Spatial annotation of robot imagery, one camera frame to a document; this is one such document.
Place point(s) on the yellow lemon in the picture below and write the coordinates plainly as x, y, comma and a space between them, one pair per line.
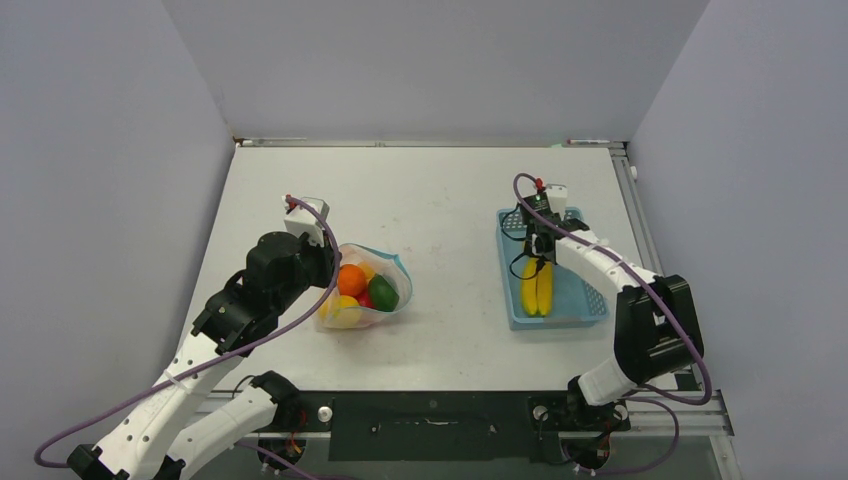
325, 310

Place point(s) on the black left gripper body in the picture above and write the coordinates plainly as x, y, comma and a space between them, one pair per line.
313, 269

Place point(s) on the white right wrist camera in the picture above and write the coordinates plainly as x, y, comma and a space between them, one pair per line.
557, 196

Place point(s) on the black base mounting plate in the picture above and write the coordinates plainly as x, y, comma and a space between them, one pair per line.
448, 425

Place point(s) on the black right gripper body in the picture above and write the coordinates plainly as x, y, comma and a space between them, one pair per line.
533, 231

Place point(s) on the yellow banana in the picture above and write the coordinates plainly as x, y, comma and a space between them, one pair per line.
545, 289
529, 279

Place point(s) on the green pepper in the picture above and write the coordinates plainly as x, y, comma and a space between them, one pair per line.
383, 294

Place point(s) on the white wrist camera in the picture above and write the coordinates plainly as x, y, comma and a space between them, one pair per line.
299, 221
557, 196

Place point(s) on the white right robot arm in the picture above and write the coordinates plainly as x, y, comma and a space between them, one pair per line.
656, 329

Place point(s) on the orange fruit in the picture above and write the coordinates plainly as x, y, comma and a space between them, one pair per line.
352, 280

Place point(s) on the red apple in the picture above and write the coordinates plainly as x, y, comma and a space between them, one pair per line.
364, 300

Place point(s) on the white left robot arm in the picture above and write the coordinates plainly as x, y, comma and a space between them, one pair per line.
136, 448

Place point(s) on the aluminium right frame rail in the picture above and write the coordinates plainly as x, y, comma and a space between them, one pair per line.
626, 175

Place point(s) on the clear zip top bag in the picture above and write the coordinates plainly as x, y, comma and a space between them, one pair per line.
390, 266

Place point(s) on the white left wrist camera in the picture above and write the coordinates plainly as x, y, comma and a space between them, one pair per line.
299, 221

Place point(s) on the light blue plastic basket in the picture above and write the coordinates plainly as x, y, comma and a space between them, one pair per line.
575, 302

